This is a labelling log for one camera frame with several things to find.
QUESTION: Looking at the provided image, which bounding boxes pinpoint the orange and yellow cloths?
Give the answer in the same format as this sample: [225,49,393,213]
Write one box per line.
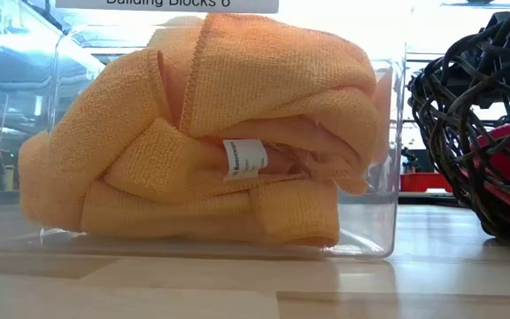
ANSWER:
[18,48,391,249]

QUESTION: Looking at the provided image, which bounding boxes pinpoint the clear plastic bin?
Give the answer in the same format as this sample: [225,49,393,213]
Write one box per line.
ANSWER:
[0,0,409,261]

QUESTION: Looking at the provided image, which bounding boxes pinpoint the red plastic bin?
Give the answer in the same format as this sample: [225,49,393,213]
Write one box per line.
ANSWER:
[399,172,453,194]

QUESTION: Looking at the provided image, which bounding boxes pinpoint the dark wire basket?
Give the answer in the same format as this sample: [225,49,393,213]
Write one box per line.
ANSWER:
[407,0,510,254]

